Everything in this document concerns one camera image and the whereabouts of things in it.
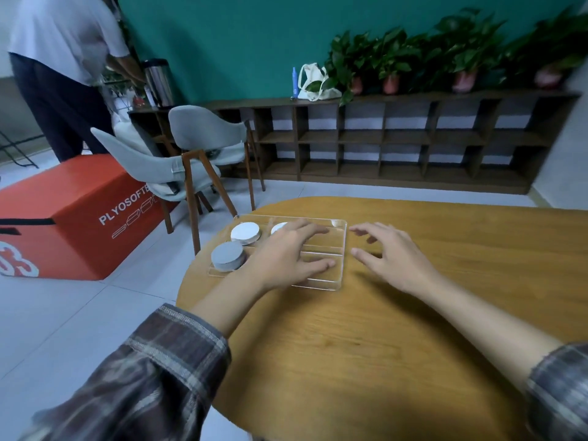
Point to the person's left hand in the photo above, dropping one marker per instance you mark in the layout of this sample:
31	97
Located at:
280	261

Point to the person's right hand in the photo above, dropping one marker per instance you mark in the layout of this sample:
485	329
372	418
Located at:
404	266

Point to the neat white paper circle stack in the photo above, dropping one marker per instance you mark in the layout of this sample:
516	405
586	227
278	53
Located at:
245	231
277	227

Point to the clear divided tray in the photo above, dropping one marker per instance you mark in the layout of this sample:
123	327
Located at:
328	245

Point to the neat grey paper circle stack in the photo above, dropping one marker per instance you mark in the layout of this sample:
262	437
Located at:
227	256

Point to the person's right forearm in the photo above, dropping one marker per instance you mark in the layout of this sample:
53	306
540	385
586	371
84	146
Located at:
496	330

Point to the person's left forearm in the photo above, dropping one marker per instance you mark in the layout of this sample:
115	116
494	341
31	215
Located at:
161	362

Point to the red plyo box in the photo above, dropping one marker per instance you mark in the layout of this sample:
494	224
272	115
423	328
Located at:
55	215

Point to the dark wooden cubby shelf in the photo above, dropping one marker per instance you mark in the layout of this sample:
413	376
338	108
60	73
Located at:
413	137

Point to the white tote bag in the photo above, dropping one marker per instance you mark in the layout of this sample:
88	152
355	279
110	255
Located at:
321	94

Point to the blue bottle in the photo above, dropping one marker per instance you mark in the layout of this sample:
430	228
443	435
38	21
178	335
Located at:
295	82

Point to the dark wooden side table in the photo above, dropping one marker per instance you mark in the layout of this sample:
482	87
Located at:
147	126

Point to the black metal frame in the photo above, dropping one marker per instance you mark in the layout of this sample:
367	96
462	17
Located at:
18	149

